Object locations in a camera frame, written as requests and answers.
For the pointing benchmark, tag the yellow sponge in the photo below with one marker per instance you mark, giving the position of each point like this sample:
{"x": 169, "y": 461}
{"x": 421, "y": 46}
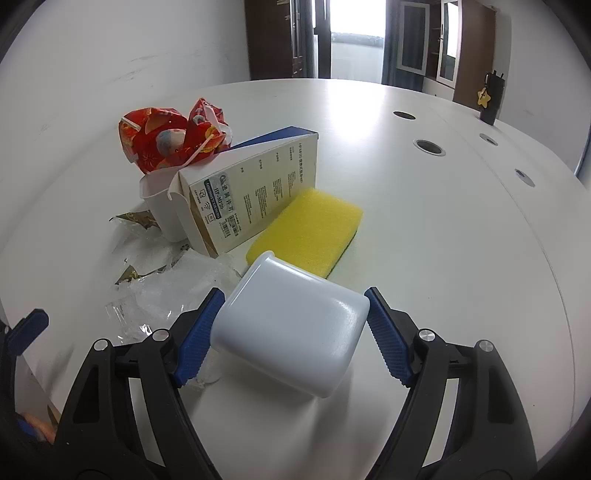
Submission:
{"x": 309, "y": 226}

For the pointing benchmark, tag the red patterned snack wrapper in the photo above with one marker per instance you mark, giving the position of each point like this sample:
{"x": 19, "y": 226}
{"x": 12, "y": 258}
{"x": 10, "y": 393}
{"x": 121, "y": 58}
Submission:
{"x": 157, "y": 134}

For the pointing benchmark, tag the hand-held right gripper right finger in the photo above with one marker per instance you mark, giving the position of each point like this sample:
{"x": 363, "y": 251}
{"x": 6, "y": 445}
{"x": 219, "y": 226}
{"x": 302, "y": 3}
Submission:
{"x": 388, "y": 341}

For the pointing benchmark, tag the clear gold-printed plastic wrapper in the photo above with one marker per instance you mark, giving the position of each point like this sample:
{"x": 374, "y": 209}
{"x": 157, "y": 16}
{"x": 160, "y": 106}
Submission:
{"x": 138, "y": 240}
{"x": 152, "y": 295}

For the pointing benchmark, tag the white plastic cup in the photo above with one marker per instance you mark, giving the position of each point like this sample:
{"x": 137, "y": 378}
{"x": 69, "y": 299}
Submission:
{"x": 161, "y": 203}
{"x": 286, "y": 332}

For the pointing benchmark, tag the black bottle with star charm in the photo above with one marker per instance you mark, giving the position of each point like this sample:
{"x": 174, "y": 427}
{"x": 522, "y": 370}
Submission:
{"x": 490, "y": 106}

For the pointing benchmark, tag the white and blue cardboard box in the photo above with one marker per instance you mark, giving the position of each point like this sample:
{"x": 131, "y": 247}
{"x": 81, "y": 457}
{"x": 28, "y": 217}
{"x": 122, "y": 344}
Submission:
{"x": 258, "y": 184}

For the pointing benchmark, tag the brown glass-door cabinet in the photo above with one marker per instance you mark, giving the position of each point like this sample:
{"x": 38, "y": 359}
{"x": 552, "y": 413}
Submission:
{"x": 471, "y": 46}

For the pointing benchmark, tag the dark wooden cabinet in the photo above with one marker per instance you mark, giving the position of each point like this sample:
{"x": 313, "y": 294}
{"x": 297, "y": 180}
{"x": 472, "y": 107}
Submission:
{"x": 268, "y": 37}

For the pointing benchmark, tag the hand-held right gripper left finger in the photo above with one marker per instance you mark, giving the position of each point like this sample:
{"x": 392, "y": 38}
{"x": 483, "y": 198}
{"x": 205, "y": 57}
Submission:
{"x": 198, "y": 337}

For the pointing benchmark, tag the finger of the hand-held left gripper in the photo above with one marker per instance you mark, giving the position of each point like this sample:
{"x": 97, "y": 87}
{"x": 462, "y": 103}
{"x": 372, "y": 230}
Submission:
{"x": 27, "y": 323}

